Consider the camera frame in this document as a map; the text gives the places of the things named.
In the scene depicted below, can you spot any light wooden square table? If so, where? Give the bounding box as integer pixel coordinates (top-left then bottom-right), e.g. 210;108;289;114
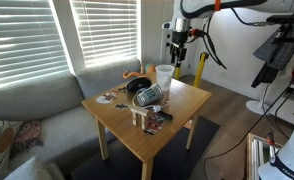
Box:
81;74;213;180

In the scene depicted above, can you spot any red black sticker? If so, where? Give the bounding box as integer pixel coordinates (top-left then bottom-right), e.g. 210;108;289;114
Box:
143;116;165;136

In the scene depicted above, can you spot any black round bowl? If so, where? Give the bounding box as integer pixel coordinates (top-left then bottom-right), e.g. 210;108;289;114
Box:
125;76;153;94

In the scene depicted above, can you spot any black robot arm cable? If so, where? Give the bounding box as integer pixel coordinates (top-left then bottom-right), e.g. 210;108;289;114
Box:
200;8;228;70

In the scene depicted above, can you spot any dark red patterned cushion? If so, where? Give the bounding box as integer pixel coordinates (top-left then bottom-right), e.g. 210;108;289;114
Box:
12;119;44;155

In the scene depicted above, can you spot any white window blind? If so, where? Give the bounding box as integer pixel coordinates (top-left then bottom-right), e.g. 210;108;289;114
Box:
0;0;71;93
69;0;140;68

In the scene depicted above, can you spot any white low cabinet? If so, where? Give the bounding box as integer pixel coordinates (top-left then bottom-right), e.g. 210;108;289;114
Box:
273;79;294;126

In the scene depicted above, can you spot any dark blue rug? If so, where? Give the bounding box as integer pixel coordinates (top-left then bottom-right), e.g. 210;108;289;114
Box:
70;114;221;180

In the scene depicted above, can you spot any clear frosted plastic cup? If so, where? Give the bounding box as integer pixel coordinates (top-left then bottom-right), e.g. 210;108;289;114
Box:
154;64;176;93

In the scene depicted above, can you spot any white charger with cable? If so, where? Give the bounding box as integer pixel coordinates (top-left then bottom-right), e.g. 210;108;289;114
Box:
131;87;171;114

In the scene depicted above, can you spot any small wooden arch block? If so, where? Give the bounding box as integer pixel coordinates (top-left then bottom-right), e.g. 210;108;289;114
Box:
130;106;150;131

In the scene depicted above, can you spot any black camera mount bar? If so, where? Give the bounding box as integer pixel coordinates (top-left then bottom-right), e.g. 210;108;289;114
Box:
266;12;294;25

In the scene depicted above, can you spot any beige cushion circle pattern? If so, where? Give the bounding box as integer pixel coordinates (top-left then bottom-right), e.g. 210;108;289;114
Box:
0;119;23;176

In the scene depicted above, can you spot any dark grey hanging cover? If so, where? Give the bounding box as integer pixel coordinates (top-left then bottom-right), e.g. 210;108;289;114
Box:
251;21;294;89

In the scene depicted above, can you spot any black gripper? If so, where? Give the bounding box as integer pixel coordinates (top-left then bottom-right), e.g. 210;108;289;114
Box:
169;43;188;71

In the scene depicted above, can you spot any yellow post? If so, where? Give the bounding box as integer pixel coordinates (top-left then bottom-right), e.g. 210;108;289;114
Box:
174;63;182;81
192;51;210;88

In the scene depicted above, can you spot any grey fabric sofa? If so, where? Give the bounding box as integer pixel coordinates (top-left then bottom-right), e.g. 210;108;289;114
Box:
0;58;143;180

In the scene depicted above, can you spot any snowman sticker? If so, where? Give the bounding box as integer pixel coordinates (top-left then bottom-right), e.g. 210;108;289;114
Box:
95;94;111;105

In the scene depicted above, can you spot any framed box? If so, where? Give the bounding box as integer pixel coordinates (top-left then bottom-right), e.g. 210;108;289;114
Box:
246;132;285;180

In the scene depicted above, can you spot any black floor cable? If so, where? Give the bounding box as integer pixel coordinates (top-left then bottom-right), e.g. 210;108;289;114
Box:
203;76;294;180

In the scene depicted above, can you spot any white pedestal stand base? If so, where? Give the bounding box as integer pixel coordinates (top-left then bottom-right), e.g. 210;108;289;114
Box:
246;83;271;116

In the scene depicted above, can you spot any red handled clamp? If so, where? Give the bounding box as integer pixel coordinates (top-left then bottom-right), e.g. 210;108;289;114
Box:
266;129;276;146

